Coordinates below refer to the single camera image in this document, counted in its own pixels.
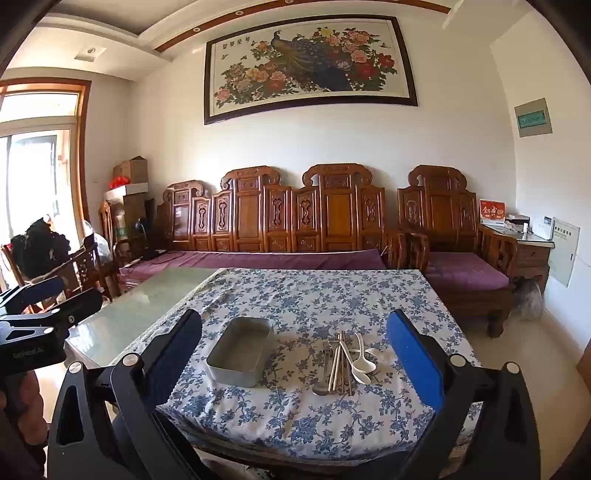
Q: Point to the metal spoon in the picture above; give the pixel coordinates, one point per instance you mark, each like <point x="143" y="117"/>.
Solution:
<point x="319" y="388"/>

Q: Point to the metal fork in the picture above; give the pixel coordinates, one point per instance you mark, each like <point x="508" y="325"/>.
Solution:
<point x="326" y="353"/>

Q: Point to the wooden dining chair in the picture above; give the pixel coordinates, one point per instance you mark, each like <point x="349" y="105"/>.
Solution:
<point x="85" y="272"/>
<point x="14" y="290"/>

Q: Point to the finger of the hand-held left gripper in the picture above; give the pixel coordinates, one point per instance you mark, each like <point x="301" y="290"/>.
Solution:
<point x="41" y="288"/>
<point x="78" y="304"/>

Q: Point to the flat white box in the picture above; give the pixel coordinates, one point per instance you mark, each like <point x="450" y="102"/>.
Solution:
<point x="134" y="189"/>

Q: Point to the tall cardboard box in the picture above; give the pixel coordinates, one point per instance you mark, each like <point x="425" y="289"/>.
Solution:
<point x="134" y="212"/>

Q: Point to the carved wooden armchair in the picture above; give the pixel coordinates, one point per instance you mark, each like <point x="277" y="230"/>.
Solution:
<point x="438" y="207"/>

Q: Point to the red gift box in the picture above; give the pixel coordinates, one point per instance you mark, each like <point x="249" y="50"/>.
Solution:
<point x="492" y="212"/>

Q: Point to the black bag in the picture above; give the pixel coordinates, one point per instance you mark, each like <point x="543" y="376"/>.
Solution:
<point x="39" y="249"/>

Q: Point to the person's left hand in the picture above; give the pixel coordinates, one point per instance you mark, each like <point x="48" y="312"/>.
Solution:
<point x="27" y="397"/>

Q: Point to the framed peacock painting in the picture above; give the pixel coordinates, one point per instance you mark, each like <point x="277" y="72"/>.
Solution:
<point x="314" y="69"/>

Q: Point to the wooden side table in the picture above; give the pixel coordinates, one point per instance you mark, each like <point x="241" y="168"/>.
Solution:
<point x="531" y="261"/>

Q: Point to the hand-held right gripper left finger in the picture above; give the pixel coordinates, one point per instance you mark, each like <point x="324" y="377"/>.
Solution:
<point x="178" y="350"/>

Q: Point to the white wall panel box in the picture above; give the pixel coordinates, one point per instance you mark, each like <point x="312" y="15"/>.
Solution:
<point x="564" y="251"/>

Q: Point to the glass top table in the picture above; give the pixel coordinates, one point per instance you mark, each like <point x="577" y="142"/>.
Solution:
<point x="138" y="304"/>

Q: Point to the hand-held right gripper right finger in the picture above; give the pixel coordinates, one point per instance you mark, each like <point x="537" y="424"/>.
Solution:
<point x="411" y="355"/>

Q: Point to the white plastic bag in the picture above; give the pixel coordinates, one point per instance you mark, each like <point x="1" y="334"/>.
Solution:
<point x="99" y="244"/>

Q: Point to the white plastic spoon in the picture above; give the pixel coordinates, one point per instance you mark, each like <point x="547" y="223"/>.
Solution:
<point x="375" y="362"/>
<point x="361" y="374"/>

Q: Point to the red cloth bundle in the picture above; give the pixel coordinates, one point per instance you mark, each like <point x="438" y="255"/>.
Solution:
<point x="117" y="181"/>

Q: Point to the rectangular metal tin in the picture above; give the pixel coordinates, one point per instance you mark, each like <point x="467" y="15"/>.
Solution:
<point x="231" y="374"/>

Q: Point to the carved wooden sofa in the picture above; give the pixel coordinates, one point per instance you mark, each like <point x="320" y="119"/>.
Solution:
<point x="249" y="217"/>

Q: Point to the grey wall breaker box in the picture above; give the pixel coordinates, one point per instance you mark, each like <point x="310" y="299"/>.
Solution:
<point x="533" y="117"/>

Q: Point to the purple sofa cushion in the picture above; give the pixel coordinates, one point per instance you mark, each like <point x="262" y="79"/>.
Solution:
<point x="277" y="259"/>

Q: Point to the white electronic device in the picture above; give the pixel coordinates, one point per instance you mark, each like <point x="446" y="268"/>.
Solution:
<point x="542" y="228"/>

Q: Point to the brown cardboard box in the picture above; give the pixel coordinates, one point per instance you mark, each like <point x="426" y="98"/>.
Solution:
<point x="131" y="171"/>

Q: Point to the wooden door frame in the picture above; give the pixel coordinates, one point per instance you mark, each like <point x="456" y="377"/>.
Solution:
<point x="85" y="138"/>

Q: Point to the purple armchair cushion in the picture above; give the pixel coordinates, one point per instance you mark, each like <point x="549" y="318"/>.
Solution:
<point x="461" y="270"/>

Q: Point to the black desk lamp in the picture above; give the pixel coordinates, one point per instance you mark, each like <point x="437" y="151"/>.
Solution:
<point x="141" y="230"/>

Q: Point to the blue floral tablecloth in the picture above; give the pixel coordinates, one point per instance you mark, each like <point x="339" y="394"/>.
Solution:
<point x="295" y="300"/>

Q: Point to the ceiling light fixture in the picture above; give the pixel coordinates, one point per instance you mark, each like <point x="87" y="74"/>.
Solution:
<point x="90" y="53"/>

